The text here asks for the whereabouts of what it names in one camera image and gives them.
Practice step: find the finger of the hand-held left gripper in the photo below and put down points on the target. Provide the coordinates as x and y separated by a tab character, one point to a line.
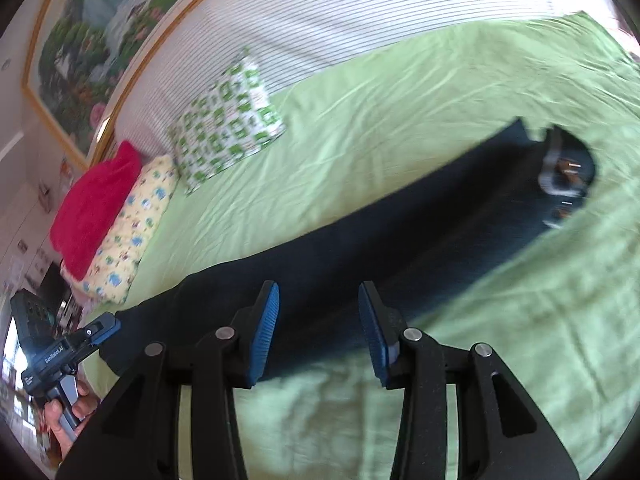
102	329

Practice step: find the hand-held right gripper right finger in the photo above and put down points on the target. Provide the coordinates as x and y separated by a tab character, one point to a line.
372	330

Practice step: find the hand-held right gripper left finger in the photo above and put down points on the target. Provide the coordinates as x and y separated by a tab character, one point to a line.
265	325

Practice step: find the dark navy pants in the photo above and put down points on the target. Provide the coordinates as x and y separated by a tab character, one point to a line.
380	230

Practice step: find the person's left hand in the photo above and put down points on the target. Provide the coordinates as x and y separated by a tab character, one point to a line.
67	417

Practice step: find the yellow patterned pillow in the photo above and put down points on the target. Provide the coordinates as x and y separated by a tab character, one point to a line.
127	235

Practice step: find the red fluffy pillow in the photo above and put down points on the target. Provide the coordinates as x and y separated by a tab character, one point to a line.
95	205

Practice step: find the green bed sheet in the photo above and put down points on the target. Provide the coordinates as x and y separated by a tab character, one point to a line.
350	125

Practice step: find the green patterned white pillow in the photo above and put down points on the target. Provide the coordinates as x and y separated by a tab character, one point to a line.
225	120

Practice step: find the framed landscape painting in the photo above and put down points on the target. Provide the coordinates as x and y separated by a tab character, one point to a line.
95	35

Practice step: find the striped white blanket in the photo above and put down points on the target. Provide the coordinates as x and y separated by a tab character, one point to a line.
330	20

